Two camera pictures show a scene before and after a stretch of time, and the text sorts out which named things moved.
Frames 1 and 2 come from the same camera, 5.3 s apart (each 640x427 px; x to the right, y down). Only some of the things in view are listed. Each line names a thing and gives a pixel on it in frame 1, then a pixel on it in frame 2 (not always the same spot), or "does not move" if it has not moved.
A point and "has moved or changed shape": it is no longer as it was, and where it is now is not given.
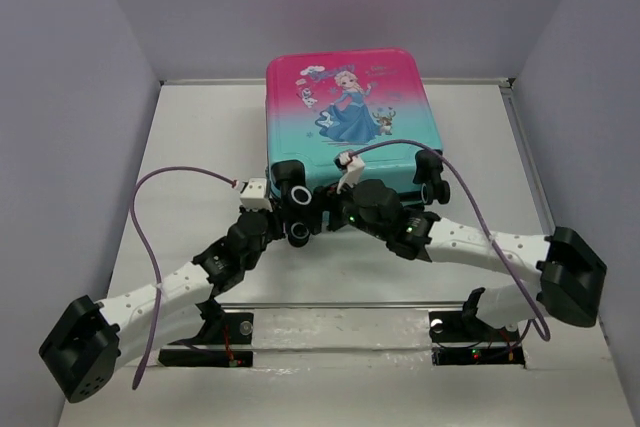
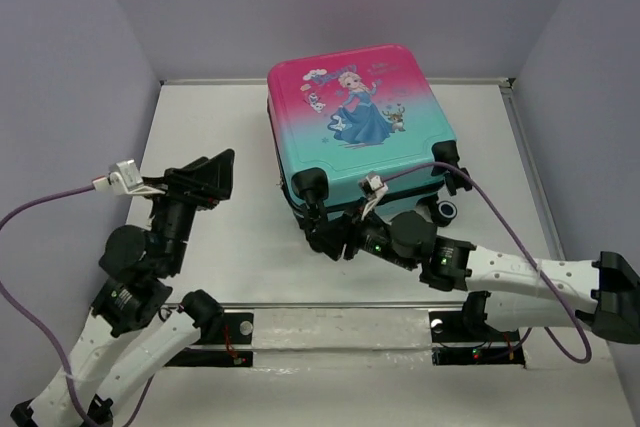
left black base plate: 213,345 does not move
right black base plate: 460,337 does not move
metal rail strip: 346,305 does not move
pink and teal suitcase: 336,119 has moved or changed shape
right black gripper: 332,202 to 331,238
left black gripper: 275,223 to 206,181
